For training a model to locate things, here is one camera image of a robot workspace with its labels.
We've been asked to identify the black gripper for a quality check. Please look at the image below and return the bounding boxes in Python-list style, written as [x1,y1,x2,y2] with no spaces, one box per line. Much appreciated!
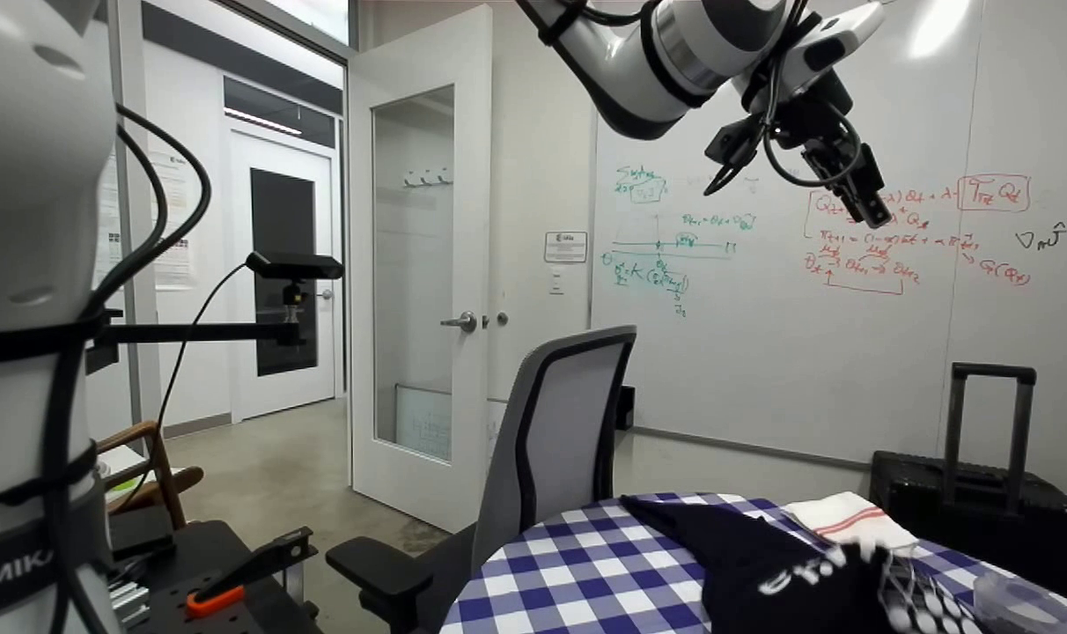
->
[776,72,898,233]

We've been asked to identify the black shirt with white print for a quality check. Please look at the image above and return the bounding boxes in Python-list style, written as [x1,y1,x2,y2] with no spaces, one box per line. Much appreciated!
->
[617,491,974,634]

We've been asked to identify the white towel with red stripe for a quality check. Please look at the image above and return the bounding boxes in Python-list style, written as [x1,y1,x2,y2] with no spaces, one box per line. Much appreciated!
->
[783,485,921,558]

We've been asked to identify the black rolling suitcase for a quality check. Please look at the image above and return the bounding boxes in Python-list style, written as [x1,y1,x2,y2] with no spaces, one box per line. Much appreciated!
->
[867,359,1067,598]

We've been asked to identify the grey mesh office chair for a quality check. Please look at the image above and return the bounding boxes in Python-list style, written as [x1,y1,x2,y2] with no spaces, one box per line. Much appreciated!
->
[324,320,642,634]

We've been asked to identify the clear plastic cup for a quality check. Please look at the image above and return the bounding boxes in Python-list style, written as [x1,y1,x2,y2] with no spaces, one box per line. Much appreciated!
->
[972,569,1067,634]

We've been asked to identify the white door with glass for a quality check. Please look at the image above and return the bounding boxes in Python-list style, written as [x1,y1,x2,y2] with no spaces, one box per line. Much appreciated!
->
[342,3,500,539]

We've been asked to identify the blue white checkered tablecloth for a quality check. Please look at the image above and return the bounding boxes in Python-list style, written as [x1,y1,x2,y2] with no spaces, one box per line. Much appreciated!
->
[438,491,1067,634]

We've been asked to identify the dark background door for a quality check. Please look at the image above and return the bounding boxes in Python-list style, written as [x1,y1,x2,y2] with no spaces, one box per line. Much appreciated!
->
[247,167,322,380]

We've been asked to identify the wooden stool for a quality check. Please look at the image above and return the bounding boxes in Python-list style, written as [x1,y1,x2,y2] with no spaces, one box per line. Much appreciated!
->
[89,415,209,535]

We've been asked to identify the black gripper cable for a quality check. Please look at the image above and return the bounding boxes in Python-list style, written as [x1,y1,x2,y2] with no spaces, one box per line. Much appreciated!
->
[762,69,867,193]

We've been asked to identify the large wall whiteboard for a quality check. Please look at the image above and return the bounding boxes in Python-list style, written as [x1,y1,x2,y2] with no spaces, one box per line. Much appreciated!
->
[583,0,1067,502]

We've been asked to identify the small white wall sign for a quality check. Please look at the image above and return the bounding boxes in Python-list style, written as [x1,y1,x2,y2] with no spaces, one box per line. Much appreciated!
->
[539,226,593,267]

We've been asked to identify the black camera on stand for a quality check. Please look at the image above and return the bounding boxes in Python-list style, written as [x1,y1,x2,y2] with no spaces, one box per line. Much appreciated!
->
[242,252,347,287]

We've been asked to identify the thin black camera cable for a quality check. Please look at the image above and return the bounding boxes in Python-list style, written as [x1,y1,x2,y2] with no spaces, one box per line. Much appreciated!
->
[153,261,258,442]

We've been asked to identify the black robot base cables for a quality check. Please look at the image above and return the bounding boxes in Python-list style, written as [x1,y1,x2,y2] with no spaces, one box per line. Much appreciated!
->
[34,104,217,634]

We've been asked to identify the black clamp with orange handle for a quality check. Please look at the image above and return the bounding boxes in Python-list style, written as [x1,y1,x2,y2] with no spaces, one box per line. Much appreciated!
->
[180,523,322,623]

